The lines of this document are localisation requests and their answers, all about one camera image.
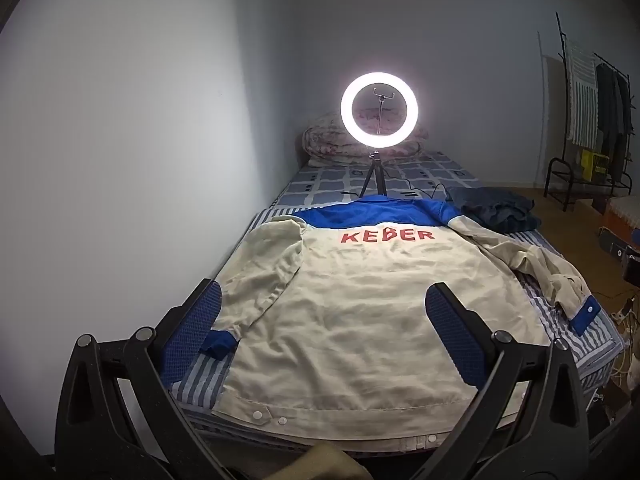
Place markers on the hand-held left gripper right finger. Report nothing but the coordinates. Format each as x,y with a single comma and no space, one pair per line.
452,340

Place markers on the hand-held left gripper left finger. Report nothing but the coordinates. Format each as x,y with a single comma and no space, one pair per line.
192,330

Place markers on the beige and blue jacket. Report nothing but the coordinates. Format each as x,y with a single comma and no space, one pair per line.
350,300

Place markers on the black clothes rack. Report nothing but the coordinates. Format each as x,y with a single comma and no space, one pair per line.
561,50

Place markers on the orange box with lace cover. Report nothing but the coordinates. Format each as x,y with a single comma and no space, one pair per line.
620,220

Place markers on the blue striped blanket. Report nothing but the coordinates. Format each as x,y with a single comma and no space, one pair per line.
197,380

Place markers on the yellow box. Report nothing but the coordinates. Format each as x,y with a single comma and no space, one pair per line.
595,165

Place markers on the black metal shoe rack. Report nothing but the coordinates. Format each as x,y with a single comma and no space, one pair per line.
555,172

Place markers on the dark blue cloth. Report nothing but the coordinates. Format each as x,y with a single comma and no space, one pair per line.
495,210

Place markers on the dark hanging garment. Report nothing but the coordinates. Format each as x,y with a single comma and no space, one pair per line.
607,110

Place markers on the striped hanging towel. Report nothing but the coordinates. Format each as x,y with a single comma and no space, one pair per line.
582,100

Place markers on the beige cloth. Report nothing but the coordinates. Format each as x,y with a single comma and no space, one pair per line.
320,462

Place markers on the blue checked bed sheet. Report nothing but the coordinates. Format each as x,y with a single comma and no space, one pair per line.
310,185

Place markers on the black tripod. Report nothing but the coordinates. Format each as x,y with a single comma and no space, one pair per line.
374,160

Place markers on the floral folded quilt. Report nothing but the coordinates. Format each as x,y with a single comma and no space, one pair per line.
320,145

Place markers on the phone clamp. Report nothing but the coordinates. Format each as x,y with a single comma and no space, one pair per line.
384,94

